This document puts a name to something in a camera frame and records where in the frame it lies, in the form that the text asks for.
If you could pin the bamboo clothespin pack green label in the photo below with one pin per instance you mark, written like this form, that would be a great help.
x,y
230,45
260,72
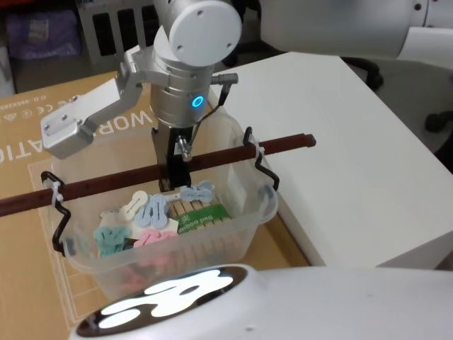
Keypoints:
x,y
201,217

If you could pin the grey metal cabinet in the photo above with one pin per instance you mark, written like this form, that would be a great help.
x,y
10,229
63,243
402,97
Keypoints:
x,y
113,32

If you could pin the purple bag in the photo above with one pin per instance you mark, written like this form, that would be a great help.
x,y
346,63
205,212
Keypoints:
x,y
42,33

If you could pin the teal plastic clothespin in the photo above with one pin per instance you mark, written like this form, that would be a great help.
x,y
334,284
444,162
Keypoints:
x,y
109,241

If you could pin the cream plastic clothespin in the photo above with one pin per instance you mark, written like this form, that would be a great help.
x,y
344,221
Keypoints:
x,y
133,204

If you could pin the light blue plastic clothespin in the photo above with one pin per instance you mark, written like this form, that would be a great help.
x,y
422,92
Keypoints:
x,y
196,192
160,210
145,214

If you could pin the white table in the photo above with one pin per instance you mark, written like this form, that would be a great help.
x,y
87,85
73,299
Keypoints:
x,y
336,159

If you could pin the clear plastic storage bin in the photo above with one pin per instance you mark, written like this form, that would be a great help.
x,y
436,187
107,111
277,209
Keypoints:
x,y
198,248

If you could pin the white and silver right robot arm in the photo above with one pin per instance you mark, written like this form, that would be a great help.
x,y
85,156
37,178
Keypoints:
x,y
198,71

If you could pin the dark brown wooden rod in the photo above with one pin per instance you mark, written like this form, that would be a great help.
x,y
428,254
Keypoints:
x,y
106,182

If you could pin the white zip tie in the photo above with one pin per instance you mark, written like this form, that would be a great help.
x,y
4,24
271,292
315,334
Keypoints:
x,y
56,196
259,148

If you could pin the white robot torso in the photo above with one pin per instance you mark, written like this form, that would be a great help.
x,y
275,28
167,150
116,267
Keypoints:
x,y
283,308

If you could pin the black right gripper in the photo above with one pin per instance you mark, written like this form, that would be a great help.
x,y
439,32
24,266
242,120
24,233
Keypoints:
x,y
170,141

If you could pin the brown cardboard box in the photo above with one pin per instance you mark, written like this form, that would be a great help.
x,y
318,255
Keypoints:
x,y
28,248

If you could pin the pink plastic clothespin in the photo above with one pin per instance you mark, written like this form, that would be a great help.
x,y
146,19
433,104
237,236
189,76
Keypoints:
x,y
152,237

